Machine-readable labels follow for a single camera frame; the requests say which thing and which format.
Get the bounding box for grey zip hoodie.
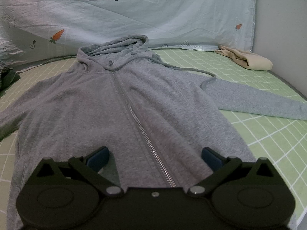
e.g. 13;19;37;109
1;35;306;229

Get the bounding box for folded beige garment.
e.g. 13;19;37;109
214;45;273;71

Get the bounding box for blue denim garment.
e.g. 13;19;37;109
0;70;21;91

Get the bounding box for pale blue carrot-print sheet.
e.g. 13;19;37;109
1;0;256;70

